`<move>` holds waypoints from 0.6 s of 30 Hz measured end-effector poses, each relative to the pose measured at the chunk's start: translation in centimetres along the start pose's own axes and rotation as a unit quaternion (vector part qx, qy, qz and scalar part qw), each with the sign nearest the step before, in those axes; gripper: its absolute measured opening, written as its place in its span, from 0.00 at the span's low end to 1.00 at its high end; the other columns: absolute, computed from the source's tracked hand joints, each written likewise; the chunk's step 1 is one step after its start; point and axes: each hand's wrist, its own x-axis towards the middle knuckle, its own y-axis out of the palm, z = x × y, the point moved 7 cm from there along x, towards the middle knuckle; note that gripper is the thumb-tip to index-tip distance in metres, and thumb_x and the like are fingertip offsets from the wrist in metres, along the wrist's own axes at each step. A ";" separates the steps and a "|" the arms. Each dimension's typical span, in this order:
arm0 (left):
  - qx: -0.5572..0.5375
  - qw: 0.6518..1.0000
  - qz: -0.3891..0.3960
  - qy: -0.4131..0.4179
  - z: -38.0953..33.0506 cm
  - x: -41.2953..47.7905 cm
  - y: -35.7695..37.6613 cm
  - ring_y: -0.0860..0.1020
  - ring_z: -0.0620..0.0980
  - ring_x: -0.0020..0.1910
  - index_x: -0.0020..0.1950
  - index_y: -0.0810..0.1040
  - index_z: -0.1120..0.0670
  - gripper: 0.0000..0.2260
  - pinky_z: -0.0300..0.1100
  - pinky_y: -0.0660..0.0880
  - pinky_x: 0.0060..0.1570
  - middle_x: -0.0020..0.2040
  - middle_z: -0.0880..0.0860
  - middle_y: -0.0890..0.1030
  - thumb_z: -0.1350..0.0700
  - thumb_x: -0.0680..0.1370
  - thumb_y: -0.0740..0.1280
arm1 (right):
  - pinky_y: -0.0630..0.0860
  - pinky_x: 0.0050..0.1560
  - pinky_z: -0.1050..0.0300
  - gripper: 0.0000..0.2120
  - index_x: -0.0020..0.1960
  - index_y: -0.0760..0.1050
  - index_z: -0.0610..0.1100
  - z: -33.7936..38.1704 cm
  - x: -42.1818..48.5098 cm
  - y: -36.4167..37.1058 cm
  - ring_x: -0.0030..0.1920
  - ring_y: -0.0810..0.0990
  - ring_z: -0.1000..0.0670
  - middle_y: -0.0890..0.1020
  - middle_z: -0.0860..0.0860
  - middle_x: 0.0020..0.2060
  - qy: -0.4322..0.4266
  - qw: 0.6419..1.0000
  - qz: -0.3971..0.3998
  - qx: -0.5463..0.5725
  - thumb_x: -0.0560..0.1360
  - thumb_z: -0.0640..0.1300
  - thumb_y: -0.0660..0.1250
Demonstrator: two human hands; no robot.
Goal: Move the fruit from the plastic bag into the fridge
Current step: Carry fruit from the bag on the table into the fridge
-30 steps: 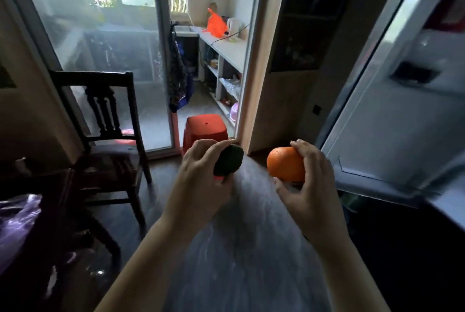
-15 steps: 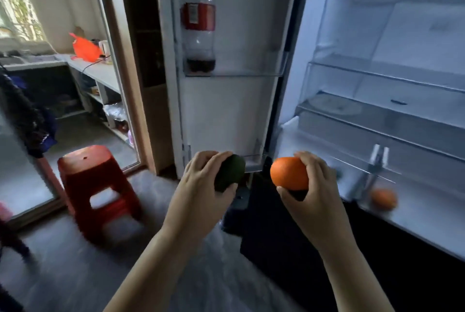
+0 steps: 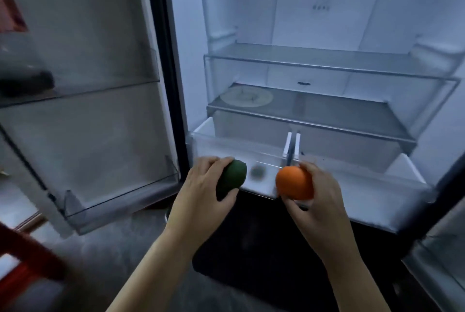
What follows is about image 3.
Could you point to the person's right hand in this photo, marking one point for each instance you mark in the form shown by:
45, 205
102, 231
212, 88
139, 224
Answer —
327, 217

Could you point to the person's left hand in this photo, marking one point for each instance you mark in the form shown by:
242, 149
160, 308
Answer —
196, 210

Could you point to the orange fruit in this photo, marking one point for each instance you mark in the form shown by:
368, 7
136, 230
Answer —
292, 182

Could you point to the dark green fruit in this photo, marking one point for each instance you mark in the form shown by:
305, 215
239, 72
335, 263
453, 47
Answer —
234, 175
258, 172

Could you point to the crisper drawer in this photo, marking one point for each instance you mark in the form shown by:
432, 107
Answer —
381, 199
218, 148

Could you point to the person's left forearm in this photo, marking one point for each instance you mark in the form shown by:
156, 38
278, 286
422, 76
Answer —
152, 279

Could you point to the glass refrigerator shelf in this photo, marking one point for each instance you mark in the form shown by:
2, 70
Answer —
327, 57
345, 112

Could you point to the black refrigerator body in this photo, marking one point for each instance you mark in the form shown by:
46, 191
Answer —
189, 50

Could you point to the clear door bin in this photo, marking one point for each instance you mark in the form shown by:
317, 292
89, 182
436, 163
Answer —
127, 202
436, 268
109, 83

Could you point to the clear round plate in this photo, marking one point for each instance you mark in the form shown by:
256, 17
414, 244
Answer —
247, 96

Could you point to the red plastic stool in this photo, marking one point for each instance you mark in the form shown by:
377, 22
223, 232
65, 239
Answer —
25, 253

